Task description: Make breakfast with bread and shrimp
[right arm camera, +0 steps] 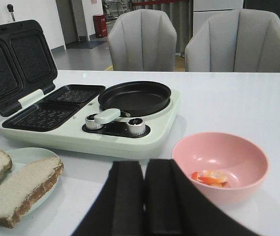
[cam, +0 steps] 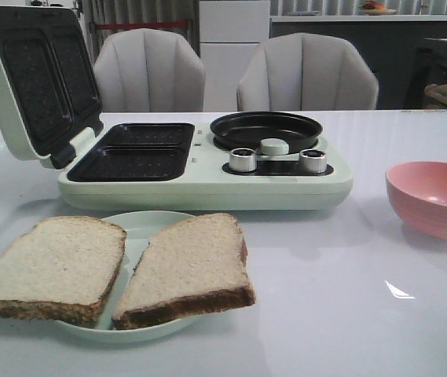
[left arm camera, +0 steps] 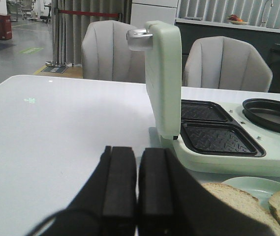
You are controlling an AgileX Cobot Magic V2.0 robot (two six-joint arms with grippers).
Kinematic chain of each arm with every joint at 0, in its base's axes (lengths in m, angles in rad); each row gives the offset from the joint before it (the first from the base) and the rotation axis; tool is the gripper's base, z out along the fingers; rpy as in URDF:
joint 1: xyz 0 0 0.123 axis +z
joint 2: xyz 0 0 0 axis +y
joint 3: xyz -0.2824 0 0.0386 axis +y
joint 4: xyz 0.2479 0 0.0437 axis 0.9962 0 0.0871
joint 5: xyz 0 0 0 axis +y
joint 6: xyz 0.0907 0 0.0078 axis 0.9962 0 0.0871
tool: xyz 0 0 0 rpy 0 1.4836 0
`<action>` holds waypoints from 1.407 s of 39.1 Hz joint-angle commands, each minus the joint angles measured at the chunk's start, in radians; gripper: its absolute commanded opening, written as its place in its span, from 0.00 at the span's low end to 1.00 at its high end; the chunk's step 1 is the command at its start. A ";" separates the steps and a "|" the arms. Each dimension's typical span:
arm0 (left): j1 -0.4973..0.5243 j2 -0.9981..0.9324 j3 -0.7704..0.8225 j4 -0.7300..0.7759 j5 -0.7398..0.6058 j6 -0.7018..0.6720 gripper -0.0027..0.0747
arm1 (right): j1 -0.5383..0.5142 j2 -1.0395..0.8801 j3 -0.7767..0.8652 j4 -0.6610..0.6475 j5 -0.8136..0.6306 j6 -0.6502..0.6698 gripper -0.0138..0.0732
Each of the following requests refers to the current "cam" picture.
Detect bread slice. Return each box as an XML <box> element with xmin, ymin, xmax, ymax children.
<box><xmin>112</xmin><ymin>213</ymin><xmax>256</xmax><ymax>330</ymax></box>
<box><xmin>0</xmin><ymin>216</ymin><xmax>126</xmax><ymax>324</ymax></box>

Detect mint green hinged lid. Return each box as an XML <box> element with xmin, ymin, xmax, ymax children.
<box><xmin>0</xmin><ymin>5</ymin><xmax>103</xmax><ymax>169</ymax></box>

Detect mint green breakfast maker base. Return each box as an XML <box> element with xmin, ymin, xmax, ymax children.
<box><xmin>58</xmin><ymin>122</ymin><xmax>353</xmax><ymax>210</ymax></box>

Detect left silver control knob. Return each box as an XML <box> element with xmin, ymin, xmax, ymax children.
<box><xmin>229</xmin><ymin>148</ymin><xmax>257</xmax><ymax>173</ymax></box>

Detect silver control knob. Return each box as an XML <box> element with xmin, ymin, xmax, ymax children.
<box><xmin>229</xmin><ymin>148</ymin><xmax>257</xmax><ymax>173</ymax></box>
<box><xmin>299</xmin><ymin>148</ymin><xmax>328</xmax><ymax>174</ymax></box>

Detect black round frying pan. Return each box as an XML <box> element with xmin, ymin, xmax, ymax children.
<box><xmin>210</xmin><ymin>112</ymin><xmax>323</xmax><ymax>154</ymax></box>

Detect mint green round plate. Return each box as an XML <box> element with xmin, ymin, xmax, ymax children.
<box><xmin>55</xmin><ymin>210</ymin><xmax>200</xmax><ymax>344</ymax></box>

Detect right silver control knob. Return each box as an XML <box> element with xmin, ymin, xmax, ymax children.
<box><xmin>299</xmin><ymin>148</ymin><xmax>328</xmax><ymax>174</ymax></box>

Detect right beige upholstered chair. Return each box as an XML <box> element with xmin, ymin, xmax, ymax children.
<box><xmin>236</xmin><ymin>33</ymin><xmax>379</xmax><ymax>112</ymax></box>

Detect beige upholstered chair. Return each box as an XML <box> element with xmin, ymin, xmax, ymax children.
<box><xmin>93</xmin><ymin>28</ymin><xmax>206</xmax><ymax>112</ymax></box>
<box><xmin>236</xmin><ymin>33</ymin><xmax>379</xmax><ymax>112</ymax></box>

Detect left beige upholstered chair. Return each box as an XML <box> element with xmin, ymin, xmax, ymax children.
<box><xmin>93</xmin><ymin>28</ymin><xmax>206</xmax><ymax>112</ymax></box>

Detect white cabinet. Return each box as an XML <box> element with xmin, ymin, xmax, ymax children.
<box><xmin>199</xmin><ymin>1</ymin><xmax>270</xmax><ymax>112</ymax></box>

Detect red barrier belt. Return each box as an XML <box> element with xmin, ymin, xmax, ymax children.
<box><xmin>93</xmin><ymin>20</ymin><xmax>192</xmax><ymax>31</ymax></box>

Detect pink bowl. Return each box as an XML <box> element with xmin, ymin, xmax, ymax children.
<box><xmin>386</xmin><ymin>161</ymin><xmax>447</xmax><ymax>240</ymax></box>

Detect dark counter with white top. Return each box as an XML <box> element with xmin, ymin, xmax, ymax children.
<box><xmin>269</xmin><ymin>15</ymin><xmax>447</xmax><ymax>109</ymax></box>

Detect fruit plate on counter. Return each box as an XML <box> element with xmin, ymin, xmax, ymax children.
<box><xmin>360</xmin><ymin>0</ymin><xmax>397</xmax><ymax>16</ymax></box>

